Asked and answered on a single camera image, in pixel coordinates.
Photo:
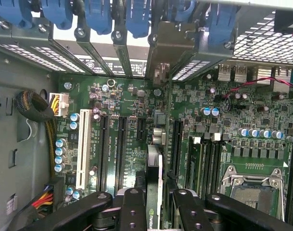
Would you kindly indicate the green motherboard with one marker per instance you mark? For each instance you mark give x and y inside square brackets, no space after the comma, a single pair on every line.
[127,101]

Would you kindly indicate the black open PC case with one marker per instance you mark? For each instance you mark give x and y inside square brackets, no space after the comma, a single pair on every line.
[257,41]

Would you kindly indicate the white expansion slot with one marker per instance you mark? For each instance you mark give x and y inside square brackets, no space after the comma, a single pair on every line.
[83,149]

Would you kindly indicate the green RAM stick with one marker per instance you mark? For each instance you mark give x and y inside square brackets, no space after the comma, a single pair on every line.
[195,166]

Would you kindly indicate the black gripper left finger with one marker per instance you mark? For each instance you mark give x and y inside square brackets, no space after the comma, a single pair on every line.
[88,211]

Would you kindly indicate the white power connector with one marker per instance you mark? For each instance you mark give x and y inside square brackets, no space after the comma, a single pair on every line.
[62,103]

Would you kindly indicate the long black expansion slot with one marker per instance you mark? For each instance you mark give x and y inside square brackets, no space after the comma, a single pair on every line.
[104,154]
[121,154]
[177,149]

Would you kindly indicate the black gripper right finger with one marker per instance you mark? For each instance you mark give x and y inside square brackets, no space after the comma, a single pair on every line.
[233,214]

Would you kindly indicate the silver rear port block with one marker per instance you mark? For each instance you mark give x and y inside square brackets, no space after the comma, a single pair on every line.
[273,77]

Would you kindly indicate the grey power supply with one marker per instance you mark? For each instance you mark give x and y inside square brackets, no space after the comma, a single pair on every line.
[4,149]

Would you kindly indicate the silver USB port stack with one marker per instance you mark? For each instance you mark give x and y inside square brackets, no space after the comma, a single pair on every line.
[233,72]

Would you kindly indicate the RAM slot white latches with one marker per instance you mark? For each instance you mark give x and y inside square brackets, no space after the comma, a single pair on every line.
[213,163]
[196,140]

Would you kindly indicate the CPU socket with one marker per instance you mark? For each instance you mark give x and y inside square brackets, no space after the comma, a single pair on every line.
[252,197]

